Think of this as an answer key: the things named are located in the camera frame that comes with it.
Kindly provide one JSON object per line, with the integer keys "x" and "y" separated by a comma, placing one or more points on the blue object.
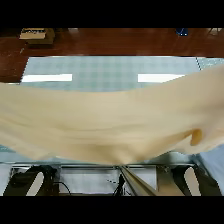
{"x": 182, "y": 31}

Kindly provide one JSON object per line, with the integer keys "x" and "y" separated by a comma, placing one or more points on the cardboard box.
{"x": 35, "y": 35}

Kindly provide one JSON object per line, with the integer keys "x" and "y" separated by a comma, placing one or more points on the cream garment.
{"x": 100, "y": 123}

